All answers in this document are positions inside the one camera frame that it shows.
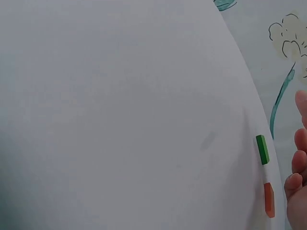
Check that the person's right hand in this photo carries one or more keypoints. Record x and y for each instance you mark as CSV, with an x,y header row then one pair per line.
x,y
298,191

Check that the person's right fingers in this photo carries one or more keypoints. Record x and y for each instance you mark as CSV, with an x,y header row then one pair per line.
x,y
299,163

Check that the green rectangular block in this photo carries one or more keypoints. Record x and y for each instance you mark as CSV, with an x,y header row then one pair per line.
x,y
263,149

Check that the orange rectangular block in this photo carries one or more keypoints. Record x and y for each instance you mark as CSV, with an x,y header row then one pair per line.
x,y
269,200

